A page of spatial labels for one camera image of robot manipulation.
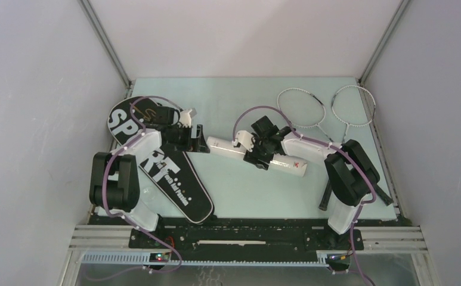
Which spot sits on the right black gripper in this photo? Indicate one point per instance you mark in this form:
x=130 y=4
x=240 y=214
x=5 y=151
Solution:
x=255 y=156

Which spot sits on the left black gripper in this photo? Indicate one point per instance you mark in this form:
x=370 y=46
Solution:
x=197 y=148

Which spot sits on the white shuttlecock tube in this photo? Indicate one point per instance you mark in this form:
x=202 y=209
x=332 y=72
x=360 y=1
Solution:
x=287 y=164

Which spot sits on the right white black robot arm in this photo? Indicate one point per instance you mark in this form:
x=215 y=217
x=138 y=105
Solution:
x=352 y=176

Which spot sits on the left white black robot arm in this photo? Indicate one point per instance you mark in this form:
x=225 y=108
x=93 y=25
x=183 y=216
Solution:
x=115 y=186

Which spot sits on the left white badminton racket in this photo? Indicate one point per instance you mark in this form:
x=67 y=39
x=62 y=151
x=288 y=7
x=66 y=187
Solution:
x=306 y=109

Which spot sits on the white badminton racket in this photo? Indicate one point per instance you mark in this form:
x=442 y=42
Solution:
x=351 y=110
x=306 y=109

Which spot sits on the right white badminton racket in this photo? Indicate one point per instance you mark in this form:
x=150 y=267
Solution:
x=351 y=110

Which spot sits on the black racket cover bag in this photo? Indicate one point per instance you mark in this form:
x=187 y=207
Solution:
x=138 y=123

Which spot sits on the left electronics board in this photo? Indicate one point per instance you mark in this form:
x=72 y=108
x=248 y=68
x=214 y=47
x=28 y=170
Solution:
x=160 y=257

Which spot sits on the electronics board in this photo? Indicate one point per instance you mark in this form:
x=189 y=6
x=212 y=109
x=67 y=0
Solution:
x=160 y=257
x=338 y=264

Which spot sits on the right electronics board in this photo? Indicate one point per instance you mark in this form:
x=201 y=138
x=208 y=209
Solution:
x=338 y=264

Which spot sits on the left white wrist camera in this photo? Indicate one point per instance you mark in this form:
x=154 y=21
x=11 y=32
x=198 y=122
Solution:
x=186 y=117

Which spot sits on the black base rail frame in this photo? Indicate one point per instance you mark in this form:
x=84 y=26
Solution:
x=239 y=243

